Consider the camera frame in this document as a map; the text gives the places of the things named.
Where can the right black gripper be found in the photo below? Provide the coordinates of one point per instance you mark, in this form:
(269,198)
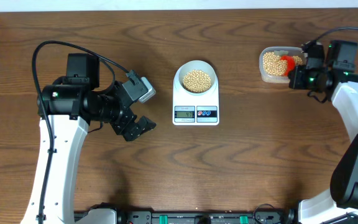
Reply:
(296,76)

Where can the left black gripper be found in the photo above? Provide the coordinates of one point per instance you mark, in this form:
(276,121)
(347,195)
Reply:
(121,126)

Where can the red plastic measuring scoop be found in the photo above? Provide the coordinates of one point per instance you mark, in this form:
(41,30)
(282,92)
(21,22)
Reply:
(290,64)

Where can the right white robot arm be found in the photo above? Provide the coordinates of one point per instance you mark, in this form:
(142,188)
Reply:
(332,72)

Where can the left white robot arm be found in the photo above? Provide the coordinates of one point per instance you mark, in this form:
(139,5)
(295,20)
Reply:
(67,107)

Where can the white digital kitchen scale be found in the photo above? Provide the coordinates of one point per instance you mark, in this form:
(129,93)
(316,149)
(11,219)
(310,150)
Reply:
(195,110)

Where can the soybeans in bowl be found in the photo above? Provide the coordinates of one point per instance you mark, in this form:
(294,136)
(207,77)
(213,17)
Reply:
(197,81)

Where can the pale blue round bowl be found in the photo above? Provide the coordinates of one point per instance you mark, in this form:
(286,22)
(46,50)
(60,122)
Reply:
(195,65)

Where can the clear plastic food container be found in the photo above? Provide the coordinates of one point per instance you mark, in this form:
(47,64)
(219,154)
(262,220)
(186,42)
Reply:
(291,51)

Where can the yellow soybeans pile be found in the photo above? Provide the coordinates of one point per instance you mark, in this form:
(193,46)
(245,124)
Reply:
(273,65)

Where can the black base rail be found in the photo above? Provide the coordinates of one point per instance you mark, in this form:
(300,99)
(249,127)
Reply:
(263,217)

